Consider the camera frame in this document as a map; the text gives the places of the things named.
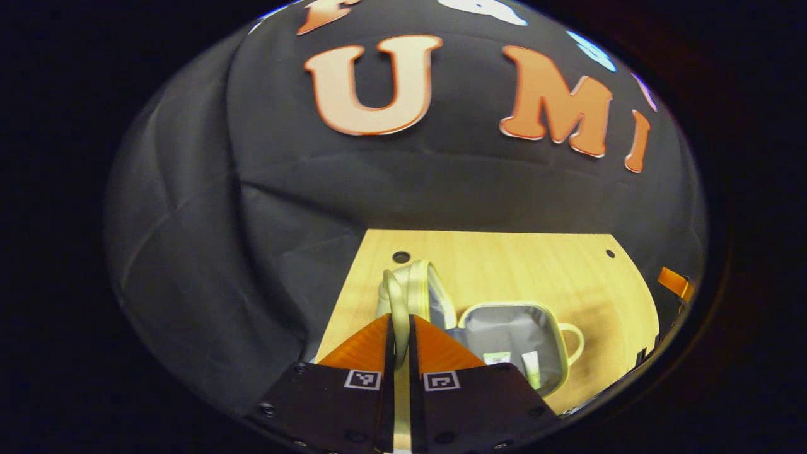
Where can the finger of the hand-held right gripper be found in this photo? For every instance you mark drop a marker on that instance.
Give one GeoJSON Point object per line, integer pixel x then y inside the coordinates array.
{"type": "Point", "coordinates": [674, 282]}

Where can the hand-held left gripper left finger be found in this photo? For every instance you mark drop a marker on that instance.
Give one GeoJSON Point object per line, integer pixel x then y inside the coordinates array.
{"type": "Point", "coordinates": [388, 378]}

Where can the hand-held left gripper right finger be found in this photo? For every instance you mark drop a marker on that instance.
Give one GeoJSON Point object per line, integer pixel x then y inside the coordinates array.
{"type": "Point", "coordinates": [415, 378]}

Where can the green label skin care tube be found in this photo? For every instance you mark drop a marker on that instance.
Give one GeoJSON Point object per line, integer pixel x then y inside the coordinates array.
{"type": "Point", "coordinates": [498, 358]}

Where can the pale yellow suitcase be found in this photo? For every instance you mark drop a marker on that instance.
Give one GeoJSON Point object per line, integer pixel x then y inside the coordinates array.
{"type": "Point", "coordinates": [504, 328]}

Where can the white tapered skin care tube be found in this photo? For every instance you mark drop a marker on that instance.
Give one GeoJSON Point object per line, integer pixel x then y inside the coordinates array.
{"type": "Point", "coordinates": [531, 369]}

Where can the black backdrop cloth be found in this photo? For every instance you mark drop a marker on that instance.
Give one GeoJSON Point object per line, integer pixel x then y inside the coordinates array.
{"type": "Point", "coordinates": [441, 183]}

